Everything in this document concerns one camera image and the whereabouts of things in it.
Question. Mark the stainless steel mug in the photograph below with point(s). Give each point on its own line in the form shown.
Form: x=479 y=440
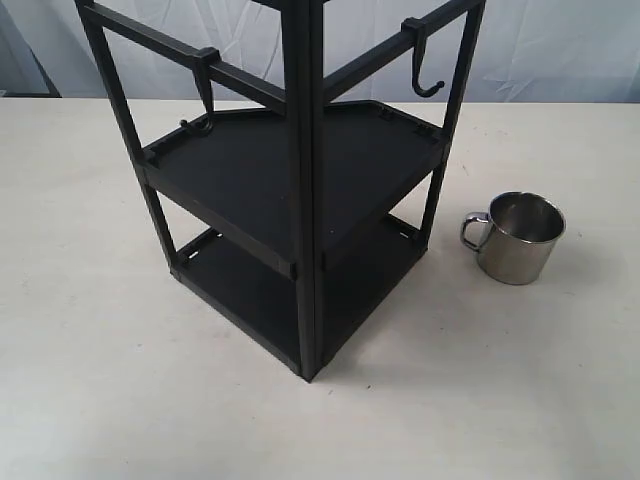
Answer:
x=513 y=240

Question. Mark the black plastic shelf rack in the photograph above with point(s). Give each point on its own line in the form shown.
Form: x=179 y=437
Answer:
x=299 y=212

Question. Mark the black hook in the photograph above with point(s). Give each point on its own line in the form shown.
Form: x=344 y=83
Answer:
x=418 y=29
x=201 y=61

